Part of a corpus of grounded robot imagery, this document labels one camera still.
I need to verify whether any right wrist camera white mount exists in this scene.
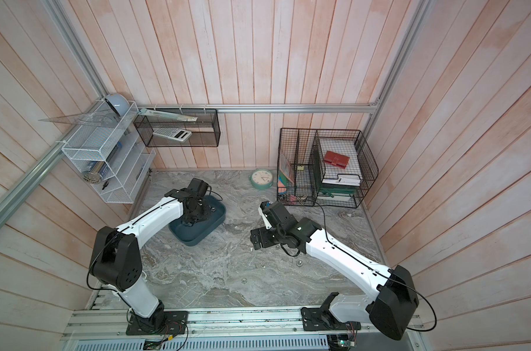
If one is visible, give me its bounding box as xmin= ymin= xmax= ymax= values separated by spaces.
xmin=258 ymin=201 xmax=271 ymax=230

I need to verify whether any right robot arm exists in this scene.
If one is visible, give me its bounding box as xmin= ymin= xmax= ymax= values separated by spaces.
xmin=250 ymin=201 xmax=424 ymax=340

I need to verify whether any white wire wall shelf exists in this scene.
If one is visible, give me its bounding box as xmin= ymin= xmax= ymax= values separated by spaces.
xmin=62 ymin=101 xmax=155 ymax=204

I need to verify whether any black wire wall basket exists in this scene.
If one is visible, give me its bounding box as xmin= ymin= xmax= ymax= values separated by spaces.
xmin=134 ymin=108 xmax=221 ymax=148

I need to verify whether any teal plastic storage box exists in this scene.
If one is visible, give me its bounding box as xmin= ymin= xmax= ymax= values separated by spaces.
xmin=168 ymin=195 xmax=226 ymax=247

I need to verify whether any black wire desk organizer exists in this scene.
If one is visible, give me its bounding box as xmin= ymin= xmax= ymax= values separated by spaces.
xmin=277 ymin=128 xmax=379 ymax=209

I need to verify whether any red notebook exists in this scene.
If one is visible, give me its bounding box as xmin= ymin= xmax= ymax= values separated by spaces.
xmin=323 ymin=151 xmax=350 ymax=169

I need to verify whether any green round clock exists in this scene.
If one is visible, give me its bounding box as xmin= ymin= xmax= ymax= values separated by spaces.
xmin=249 ymin=169 xmax=274 ymax=190

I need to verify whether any white calculator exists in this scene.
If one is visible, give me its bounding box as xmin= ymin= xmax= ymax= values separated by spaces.
xmin=153 ymin=127 xmax=192 ymax=143

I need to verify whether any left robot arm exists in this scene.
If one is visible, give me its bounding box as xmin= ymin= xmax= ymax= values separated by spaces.
xmin=88 ymin=178 xmax=224 ymax=335

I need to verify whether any green ruler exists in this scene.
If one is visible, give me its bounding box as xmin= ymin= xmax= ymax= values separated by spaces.
xmin=138 ymin=108 xmax=198 ymax=122

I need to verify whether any clear triangle ruler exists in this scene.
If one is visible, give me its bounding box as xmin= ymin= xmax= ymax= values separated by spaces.
xmin=40 ymin=110 xmax=121 ymax=128

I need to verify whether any stack of books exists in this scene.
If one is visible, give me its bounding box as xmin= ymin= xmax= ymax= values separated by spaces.
xmin=313 ymin=137 xmax=363 ymax=203

